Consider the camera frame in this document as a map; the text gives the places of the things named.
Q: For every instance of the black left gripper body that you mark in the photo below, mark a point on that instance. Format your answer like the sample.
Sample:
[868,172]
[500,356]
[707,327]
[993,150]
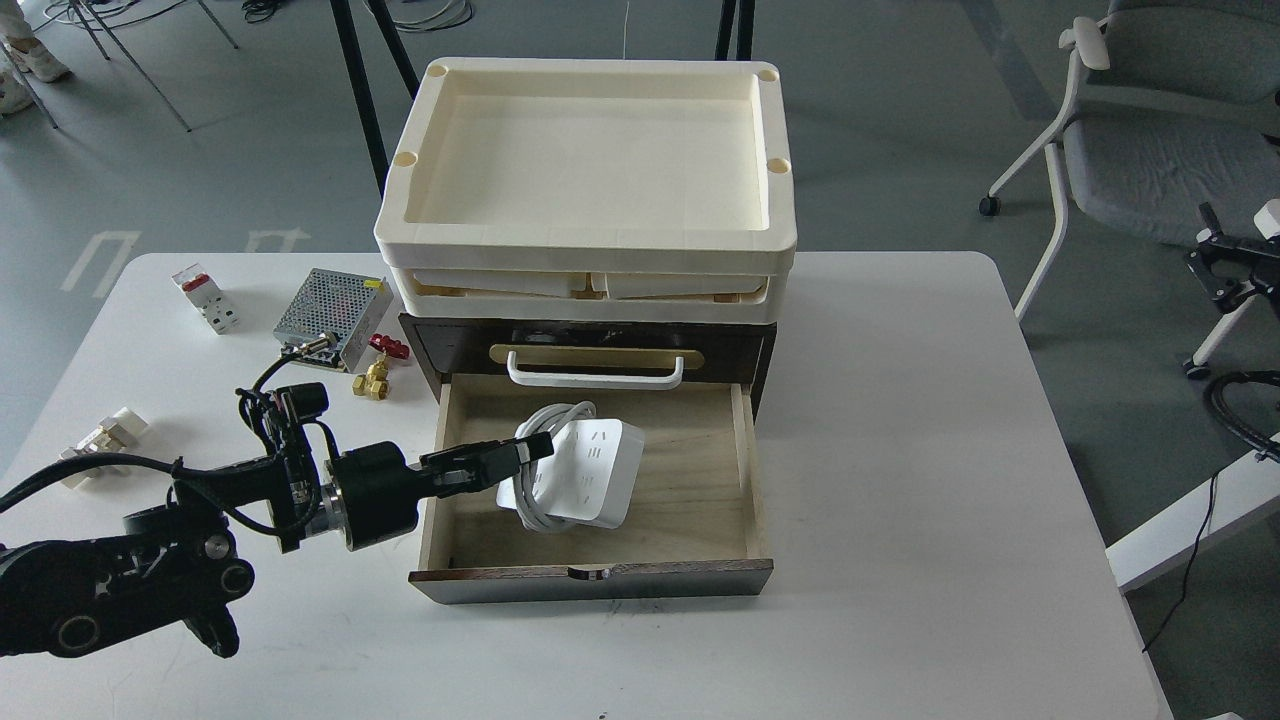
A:
[379,493]

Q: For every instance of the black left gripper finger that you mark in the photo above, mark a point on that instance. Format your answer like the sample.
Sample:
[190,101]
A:
[478,466]

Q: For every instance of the white power strip with cable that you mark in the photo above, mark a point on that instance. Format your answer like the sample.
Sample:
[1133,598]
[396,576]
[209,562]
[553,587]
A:
[588,480]

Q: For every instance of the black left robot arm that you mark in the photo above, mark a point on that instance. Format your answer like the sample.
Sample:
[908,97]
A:
[178,561]

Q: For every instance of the dark wooden cabinet body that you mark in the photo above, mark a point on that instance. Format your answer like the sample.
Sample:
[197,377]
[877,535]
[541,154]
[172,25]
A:
[665,376]

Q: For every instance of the metal mesh power supply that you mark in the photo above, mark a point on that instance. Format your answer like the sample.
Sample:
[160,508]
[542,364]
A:
[350,306]

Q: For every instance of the grey office chair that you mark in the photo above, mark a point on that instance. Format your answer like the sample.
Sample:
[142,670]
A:
[1145,171]

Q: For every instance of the cream lower stacked tray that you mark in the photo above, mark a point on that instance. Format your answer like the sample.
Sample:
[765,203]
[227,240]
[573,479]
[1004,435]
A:
[592,297]

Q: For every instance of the white desk edge right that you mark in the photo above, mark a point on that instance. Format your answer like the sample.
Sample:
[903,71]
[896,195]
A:
[1245,492]

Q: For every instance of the white red circuit breaker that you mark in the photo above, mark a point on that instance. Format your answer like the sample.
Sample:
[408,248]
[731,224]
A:
[206,296]

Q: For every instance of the open wooden drawer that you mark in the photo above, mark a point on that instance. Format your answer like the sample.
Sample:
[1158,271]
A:
[695,527]

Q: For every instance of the white terminal block part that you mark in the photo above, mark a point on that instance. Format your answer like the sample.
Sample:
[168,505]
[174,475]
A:
[113,434]

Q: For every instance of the cream plastic tray top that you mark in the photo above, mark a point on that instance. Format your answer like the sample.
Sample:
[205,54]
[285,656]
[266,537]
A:
[592,165]

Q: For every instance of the brass valve red handle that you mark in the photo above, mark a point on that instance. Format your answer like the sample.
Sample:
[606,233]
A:
[374,382]

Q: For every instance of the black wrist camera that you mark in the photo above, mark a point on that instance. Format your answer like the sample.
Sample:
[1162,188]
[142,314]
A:
[301,403]

